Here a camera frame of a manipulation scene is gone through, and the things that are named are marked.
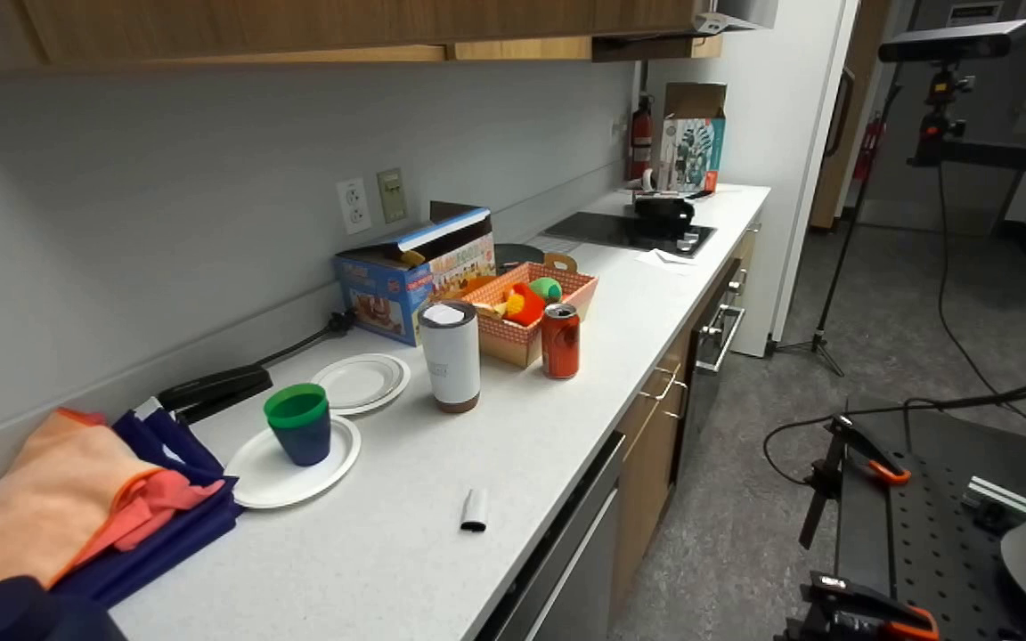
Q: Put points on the orange soda can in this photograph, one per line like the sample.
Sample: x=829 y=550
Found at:
x=560 y=338

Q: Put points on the small white plate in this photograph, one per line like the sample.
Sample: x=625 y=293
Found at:
x=265 y=478

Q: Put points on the red fire extinguisher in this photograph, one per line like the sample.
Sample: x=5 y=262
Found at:
x=638 y=138

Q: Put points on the black orange clamp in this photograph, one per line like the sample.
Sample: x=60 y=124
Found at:
x=851 y=609
x=851 y=451

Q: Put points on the orange and navy cloths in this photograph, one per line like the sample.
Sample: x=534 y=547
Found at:
x=75 y=489

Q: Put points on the blue toy food carton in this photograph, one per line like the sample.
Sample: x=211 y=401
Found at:
x=395 y=277

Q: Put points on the green and navy cup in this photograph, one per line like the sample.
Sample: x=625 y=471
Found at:
x=301 y=420

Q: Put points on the black dishwasher front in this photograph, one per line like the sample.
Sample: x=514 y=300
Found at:
x=563 y=588

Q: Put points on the white wall outlet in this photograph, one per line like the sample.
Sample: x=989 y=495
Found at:
x=354 y=204

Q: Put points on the red toy piece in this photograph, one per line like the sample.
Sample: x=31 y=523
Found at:
x=524 y=302

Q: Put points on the black cooktop mat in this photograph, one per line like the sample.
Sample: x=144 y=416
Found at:
x=604 y=227

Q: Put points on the wooden right cabinet door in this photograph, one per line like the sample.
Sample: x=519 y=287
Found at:
x=136 y=34

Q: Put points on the green toy ball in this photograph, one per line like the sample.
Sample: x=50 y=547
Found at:
x=552 y=290

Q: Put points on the checkered toy food box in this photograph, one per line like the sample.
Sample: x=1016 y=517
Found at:
x=522 y=343

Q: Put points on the white tumbler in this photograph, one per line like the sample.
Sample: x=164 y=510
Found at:
x=451 y=353

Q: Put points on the black perforated robot table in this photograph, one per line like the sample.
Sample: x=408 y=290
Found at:
x=935 y=542

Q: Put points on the black stapler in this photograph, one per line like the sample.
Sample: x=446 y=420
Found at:
x=217 y=391

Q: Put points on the black pot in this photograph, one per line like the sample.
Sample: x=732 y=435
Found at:
x=663 y=213

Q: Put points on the beige wall switch plate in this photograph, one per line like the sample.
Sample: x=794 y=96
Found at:
x=395 y=192

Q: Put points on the dark round tray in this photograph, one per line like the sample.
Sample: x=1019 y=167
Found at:
x=514 y=254

